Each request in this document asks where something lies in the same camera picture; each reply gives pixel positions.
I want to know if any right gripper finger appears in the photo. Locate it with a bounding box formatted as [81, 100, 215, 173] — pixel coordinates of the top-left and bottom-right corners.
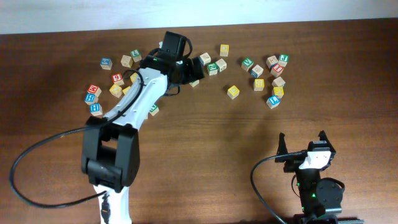
[277, 133, 288, 156]
[318, 130, 330, 144]

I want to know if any green R letter block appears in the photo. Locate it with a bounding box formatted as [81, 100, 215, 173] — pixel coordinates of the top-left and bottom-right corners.
[190, 80, 200, 87]

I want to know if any yellow S letter block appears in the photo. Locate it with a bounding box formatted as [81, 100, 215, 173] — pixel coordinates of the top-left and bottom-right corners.
[253, 78, 265, 91]
[130, 73, 139, 83]

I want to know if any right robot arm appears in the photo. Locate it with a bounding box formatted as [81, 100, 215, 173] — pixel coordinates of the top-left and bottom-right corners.
[275, 131, 364, 223]

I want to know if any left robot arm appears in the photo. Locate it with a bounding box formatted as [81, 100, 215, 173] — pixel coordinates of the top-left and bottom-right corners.
[81, 31, 204, 223]

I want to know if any blue-sided Q wooden block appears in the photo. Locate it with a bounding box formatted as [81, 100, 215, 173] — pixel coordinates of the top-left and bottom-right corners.
[199, 52, 211, 66]

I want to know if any green Z letter block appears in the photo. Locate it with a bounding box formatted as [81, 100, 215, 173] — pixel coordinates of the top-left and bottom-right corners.
[207, 63, 218, 76]

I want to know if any wooden block beside Z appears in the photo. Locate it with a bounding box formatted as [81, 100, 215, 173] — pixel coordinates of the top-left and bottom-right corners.
[216, 58, 227, 72]

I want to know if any yellow block top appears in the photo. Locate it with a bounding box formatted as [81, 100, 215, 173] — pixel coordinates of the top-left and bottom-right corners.
[220, 44, 229, 57]

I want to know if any green L letter block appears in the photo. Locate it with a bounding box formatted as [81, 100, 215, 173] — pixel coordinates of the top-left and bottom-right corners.
[130, 49, 142, 62]

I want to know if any yellow block centre right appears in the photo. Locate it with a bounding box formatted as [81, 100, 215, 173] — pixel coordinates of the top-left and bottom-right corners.
[227, 85, 240, 100]

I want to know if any plain wooden block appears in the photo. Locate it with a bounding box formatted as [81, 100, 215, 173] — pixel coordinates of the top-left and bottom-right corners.
[272, 77, 285, 87]
[121, 55, 133, 68]

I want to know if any blue L letter block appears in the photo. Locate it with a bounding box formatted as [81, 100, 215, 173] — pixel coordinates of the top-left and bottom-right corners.
[266, 96, 280, 109]

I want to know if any green V letter block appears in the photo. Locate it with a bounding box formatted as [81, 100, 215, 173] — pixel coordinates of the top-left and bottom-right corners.
[241, 58, 254, 72]

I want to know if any green N letter block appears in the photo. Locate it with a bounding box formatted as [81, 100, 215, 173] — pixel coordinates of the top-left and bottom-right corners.
[149, 104, 159, 116]

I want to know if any yellow block middle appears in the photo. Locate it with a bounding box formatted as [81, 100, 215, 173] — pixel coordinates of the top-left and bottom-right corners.
[123, 86, 131, 95]

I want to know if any red 6 number block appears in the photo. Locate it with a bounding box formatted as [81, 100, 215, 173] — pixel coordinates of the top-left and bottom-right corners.
[111, 73, 124, 86]

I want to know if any yellow E letter block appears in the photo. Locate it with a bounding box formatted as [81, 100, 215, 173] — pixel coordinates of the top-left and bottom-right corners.
[272, 86, 284, 99]

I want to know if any yellow block far left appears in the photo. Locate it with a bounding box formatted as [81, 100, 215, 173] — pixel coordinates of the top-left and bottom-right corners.
[109, 84, 123, 98]

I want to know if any blue S letter block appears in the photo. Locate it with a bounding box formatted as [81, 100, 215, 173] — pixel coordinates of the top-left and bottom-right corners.
[100, 57, 113, 70]

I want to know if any plain wooden block right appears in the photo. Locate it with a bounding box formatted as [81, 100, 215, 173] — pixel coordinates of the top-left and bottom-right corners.
[272, 77, 285, 87]

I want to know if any wooden K letter block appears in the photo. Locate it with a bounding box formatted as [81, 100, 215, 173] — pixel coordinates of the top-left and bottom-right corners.
[266, 55, 279, 69]

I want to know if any red I letter block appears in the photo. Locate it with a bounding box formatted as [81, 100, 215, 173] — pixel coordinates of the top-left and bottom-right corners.
[271, 63, 284, 78]

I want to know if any red M letter block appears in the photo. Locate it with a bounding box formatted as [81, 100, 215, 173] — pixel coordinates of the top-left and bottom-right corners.
[87, 85, 102, 98]

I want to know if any green J letter block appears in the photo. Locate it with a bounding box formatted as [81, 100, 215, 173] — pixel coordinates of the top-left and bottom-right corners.
[278, 54, 289, 67]

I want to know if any blue H letter block upper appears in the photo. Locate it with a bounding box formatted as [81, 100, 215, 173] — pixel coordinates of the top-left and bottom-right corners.
[84, 93, 98, 105]

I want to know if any blue h letter block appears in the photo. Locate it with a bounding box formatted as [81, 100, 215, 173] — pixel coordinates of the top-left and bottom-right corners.
[90, 103, 103, 116]
[84, 93, 98, 105]

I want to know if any blue H letter block lower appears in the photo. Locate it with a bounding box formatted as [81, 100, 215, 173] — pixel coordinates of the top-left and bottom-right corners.
[90, 103, 103, 116]

